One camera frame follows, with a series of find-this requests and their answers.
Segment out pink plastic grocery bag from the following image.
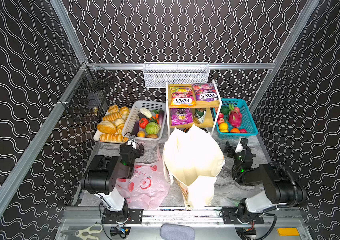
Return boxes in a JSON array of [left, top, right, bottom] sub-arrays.
[[115, 146, 171, 210]]

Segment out cream canvas tote bag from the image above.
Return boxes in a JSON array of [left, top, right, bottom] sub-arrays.
[[162, 125, 225, 210]]

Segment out green drink can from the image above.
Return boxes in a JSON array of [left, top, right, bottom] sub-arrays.
[[194, 108, 207, 124]]

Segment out orange yellow Fox's candy bag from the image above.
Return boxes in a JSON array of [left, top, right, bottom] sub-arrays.
[[169, 86, 197, 108]]

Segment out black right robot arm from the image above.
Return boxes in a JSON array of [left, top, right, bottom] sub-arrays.
[[222, 138, 307, 224]]

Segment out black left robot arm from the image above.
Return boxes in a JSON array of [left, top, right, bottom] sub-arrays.
[[80, 143, 144, 214]]

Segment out long braided bread loaf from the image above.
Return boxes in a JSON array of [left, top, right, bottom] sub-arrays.
[[99, 134, 128, 144]]

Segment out orange tangerine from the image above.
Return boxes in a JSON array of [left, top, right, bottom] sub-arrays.
[[231, 128, 241, 133]]

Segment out white bread tray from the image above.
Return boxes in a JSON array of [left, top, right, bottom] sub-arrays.
[[93, 105, 130, 144]]

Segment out red tomato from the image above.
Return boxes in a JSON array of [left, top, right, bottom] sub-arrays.
[[139, 118, 149, 129]]

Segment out oval bread roll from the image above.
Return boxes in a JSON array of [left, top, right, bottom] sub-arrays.
[[97, 121, 117, 134]]

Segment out green cabbage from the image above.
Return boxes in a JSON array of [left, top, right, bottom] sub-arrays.
[[145, 122, 161, 135]]

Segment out white plastic vegetable basket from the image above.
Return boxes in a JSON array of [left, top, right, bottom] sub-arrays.
[[122, 101, 166, 141]]

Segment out yellow lemon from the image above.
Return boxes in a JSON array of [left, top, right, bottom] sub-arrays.
[[219, 123, 229, 132]]

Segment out teal plastic fruit basket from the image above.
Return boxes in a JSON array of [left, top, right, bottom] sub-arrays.
[[214, 99, 259, 139]]

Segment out pink dragon fruit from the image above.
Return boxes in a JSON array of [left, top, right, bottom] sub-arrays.
[[228, 104, 243, 128]]

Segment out wooden two-tier shelf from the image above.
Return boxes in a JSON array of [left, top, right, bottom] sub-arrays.
[[165, 80, 223, 136]]

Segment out purple Fox's candy bag top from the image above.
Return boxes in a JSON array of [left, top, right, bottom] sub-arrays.
[[192, 83, 219, 102]]

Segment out yellow sticker label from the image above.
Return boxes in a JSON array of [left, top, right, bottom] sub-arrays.
[[277, 228, 300, 237]]

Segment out grey foam pad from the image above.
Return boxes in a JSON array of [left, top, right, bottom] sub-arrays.
[[160, 224, 196, 240]]

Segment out black wire wall basket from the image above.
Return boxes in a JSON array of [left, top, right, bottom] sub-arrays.
[[63, 66, 115, 122]]

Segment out white wire wall basket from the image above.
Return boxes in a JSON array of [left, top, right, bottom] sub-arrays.
[[143, 62, 210, 89]]

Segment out white handled scissors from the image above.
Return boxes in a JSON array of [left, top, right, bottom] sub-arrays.
[[74, 224, 103, 240]]

